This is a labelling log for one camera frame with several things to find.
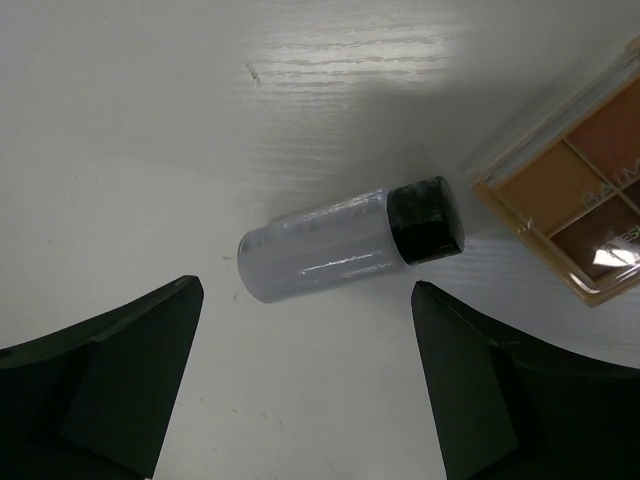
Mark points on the brown eyeshadow palette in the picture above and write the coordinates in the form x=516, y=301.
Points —
x=569, y=190

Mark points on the clear bottle black cap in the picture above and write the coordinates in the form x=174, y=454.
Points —
x=381, y=232

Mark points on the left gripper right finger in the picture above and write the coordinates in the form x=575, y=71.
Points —
x=508, y=405

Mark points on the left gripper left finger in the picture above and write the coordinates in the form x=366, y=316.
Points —
x=94, y=400

